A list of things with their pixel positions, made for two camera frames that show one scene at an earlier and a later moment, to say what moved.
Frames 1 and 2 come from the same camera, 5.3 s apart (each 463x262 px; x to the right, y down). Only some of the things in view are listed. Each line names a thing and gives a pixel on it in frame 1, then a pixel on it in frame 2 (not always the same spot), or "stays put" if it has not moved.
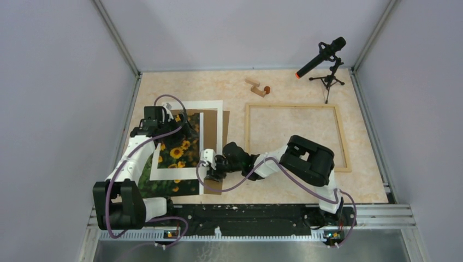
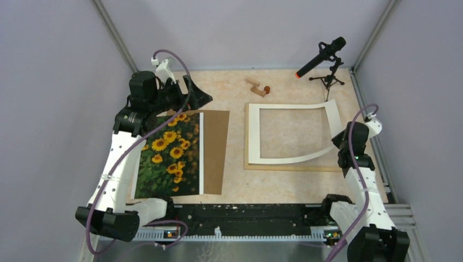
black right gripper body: x=223 y=165 → x=339 y=141
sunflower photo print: x=182 y=152 stays put
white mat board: x=189 y=174 → x=332 y=119
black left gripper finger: x=187 y=128 → x=195 y=97
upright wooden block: x=256 y=90 stays put
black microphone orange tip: x=326 y=51 stays put
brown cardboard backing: x=210 y=129 stays put
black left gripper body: x=165 y=125 → x=171 y=97
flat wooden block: x=256 y=83 stays put
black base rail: x=260 y=220 stays put
